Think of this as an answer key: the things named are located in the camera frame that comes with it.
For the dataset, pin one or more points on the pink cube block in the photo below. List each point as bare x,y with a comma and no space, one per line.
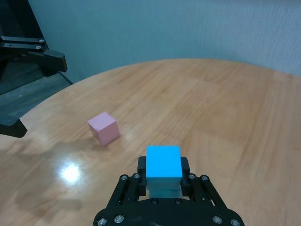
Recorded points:
103,129

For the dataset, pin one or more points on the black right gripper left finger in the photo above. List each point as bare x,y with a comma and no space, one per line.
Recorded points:
141,183

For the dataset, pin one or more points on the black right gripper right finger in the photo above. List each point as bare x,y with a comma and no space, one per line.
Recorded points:
187,183

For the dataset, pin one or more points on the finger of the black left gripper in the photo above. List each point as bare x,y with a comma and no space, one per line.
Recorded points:
55,62
14,127

